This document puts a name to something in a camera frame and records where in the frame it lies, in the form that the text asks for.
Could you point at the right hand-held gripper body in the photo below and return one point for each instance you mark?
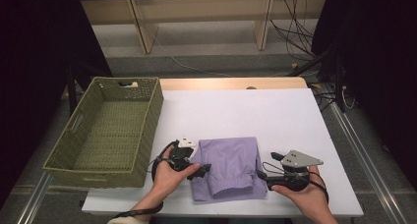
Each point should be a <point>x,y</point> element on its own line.
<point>300,158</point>

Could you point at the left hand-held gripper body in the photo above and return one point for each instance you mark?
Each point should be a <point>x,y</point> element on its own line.
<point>182,155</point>

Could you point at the purple shorts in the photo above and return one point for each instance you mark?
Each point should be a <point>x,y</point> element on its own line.
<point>229,165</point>

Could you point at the green woven basket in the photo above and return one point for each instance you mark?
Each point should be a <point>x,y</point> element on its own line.
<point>111,129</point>

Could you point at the person's left hand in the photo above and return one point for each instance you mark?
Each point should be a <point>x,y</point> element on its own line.
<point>167,181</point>

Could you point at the person's right hand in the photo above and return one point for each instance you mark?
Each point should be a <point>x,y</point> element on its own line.
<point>309,201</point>

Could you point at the white table sheet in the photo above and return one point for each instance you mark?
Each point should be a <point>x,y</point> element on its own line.
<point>246,112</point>

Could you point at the yellow tape piece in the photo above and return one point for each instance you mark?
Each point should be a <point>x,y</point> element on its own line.
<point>294,66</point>
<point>315,85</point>

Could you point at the black metal stand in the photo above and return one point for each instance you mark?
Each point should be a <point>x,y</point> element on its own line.
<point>72,89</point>
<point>337,76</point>

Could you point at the dark curtain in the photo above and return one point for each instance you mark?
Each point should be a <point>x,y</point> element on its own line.
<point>36,70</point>
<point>383,70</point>

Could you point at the light wooden shelf unit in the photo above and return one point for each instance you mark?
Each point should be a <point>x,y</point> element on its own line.
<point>203,11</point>

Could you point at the metal floor rail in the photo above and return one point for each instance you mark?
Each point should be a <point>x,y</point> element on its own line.
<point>34,197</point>
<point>367,165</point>

